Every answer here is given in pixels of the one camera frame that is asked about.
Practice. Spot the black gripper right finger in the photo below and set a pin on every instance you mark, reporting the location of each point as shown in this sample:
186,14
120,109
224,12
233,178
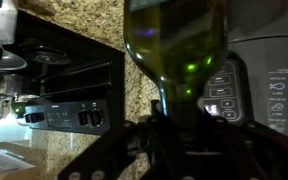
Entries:
254,151

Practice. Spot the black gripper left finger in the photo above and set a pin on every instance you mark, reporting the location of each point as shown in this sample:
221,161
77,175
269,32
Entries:
113,152

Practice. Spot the dark olive oil bottle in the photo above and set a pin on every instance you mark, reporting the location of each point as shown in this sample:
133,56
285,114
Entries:
179,45

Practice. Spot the green dish soap bottle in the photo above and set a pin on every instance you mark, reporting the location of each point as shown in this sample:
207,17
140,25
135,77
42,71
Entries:
19,109

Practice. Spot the black air fryer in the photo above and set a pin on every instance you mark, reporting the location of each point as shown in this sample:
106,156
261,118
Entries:
253,83

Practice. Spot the black stove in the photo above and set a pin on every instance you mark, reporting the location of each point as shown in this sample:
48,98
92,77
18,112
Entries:
81,80

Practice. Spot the black frying pan front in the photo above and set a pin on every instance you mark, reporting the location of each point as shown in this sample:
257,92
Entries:
11,61

